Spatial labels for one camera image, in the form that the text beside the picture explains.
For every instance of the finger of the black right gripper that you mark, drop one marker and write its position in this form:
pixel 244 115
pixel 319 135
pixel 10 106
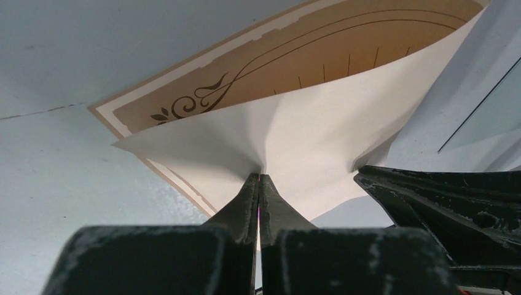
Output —
pixel 474 217

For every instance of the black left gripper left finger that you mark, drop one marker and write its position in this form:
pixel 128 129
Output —
pixel 216 257

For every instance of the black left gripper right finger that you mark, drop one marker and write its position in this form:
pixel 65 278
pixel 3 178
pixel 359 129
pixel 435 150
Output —
pixel 299 258

